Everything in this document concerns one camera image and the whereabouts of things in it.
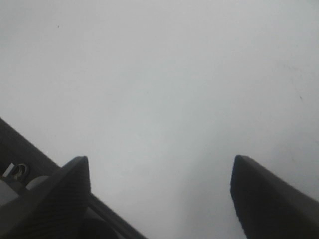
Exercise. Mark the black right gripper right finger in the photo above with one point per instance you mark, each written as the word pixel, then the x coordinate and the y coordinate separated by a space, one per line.
pixel 269 208

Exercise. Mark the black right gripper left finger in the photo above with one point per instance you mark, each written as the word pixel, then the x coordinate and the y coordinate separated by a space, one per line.
pixel 52 210

